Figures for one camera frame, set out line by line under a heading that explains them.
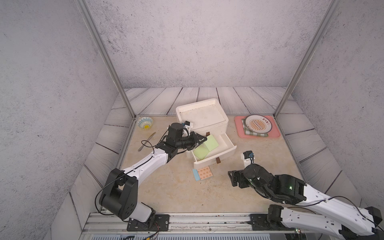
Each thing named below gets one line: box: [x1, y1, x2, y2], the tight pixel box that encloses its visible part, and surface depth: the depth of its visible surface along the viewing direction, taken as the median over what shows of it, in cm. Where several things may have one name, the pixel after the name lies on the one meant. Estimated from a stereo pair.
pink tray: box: [235, 115, 281, 138], surface depth 113 cm
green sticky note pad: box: [204, 134, 219, 152], surface depth 82 cm
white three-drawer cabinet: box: [175, 98, 229, 137], surface depth 91 cm
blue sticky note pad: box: [192, 168, 201, 181], surface depth 91 cm
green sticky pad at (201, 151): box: [193, 143, 210, 160], surface depth 90 cm
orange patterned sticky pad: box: [198, 166, 214, 181], surface depth 91 cm
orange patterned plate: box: [245, 114, 273, 134], surface depth 117 cm
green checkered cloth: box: [241, 118, 269, 137], surface depth 110 cm
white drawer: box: [191, 133, 237, 169], surface depth 85 cm
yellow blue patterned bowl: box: [136, 116, 154, 130], surface depth 117 cm
